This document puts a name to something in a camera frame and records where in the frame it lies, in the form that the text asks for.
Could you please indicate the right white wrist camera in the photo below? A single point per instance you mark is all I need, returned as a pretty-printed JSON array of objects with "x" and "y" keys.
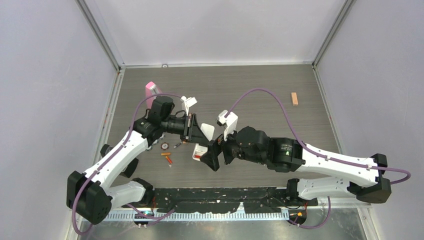
[{"x": 227, "y": 120}]

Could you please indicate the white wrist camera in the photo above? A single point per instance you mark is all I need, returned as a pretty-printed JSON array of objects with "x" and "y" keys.
[
  {"x": 227, "y": 120},
  {"x": 187, "y": 102}
]

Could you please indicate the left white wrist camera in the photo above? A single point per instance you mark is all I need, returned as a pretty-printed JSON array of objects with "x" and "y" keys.
[{"x": 187, "y": 102}]

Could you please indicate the wooden block far right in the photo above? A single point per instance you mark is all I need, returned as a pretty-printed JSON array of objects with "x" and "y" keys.
[{"x": 294, "y": 99}]

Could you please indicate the grey round chip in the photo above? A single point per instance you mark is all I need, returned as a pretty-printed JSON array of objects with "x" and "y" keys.
[{"x": 152, "y": 145}]

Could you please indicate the pink metronome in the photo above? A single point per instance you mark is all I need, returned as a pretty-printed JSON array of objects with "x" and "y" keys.
[{"x": 151, "y": 89}]

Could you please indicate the round poker chip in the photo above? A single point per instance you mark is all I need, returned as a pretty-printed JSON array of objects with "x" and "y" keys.
[{"x": 164, "y": 146}]

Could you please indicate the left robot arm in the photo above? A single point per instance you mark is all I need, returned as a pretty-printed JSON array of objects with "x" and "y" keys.
[{"x": 91, "y": 194}]

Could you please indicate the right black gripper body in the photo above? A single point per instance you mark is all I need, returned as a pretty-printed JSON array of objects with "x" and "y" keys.
[{"x": 231, "y": 149}]

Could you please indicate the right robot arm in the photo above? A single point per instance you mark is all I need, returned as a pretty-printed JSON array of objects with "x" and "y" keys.
[{"x": 344, "y": 176}]

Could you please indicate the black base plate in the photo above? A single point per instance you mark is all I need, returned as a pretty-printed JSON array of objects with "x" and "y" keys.
[{"x": 222, "y": 200}]

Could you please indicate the white remote control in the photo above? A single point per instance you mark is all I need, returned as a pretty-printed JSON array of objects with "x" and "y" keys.
[{"x": 209, "y": 132}]

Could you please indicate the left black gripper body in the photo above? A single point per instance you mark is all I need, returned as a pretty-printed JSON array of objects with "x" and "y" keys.
[{"x": 179, "y": 126}]

